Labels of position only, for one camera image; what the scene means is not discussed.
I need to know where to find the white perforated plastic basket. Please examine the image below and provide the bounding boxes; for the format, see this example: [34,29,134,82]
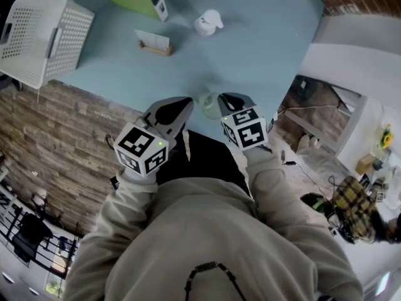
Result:
[0,0,95,90]

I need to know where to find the black metal rack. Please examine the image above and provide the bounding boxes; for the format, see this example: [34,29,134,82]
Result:
[0,167,79,272]

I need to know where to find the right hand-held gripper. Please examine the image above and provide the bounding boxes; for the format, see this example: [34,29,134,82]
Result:
[218,92,274,152]

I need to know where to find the person's left forearm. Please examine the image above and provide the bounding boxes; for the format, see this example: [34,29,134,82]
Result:
[100,167,160,231]

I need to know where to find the person's black trousers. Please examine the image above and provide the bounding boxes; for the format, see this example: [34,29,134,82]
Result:
[155,129,251,197]

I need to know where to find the clear glass cup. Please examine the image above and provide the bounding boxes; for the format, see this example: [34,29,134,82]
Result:
[197,92,226,120]

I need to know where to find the yellow sunflower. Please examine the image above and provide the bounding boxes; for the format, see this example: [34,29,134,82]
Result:
[378,124,394,150]

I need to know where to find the yellow plaid cloth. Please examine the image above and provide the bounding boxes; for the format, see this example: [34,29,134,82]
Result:
[331,177,382,244]

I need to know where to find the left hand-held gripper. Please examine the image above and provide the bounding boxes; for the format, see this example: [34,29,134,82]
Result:
[113,97,195,177]

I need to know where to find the person's right forearm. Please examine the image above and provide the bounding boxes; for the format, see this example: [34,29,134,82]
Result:
[246,144,301,219]

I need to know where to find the white plastic bottle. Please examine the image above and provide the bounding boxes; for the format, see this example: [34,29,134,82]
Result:
[193,9,225,37]

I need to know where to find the wooden card stand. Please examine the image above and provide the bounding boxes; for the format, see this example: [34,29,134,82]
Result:
[134,29,174,56]

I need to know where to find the clear plastic bag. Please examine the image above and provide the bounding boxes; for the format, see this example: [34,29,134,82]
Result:
[296,135,348,181]

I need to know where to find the brown cardboard box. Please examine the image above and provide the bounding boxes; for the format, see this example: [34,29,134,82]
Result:
[355,154,377,174]

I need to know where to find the person's beige hoodie torso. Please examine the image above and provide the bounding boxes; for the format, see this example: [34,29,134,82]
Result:
[62,177,364,301]

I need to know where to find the black green bag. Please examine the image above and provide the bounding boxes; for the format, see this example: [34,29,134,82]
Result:
[300,192,338,228]

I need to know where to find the black lanyard cord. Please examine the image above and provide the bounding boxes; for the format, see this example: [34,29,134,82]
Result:
[184,261,245,301]

